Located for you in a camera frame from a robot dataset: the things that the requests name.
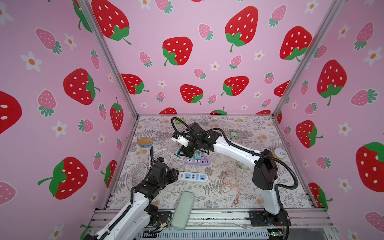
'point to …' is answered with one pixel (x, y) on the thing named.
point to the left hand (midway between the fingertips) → (176, 172)
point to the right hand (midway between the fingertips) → (178, 150)
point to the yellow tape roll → (279, 153)
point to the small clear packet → (210, 119)
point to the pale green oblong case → (182, 211)
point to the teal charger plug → (197, 156)
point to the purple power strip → (203, 161)
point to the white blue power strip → (193, 176)
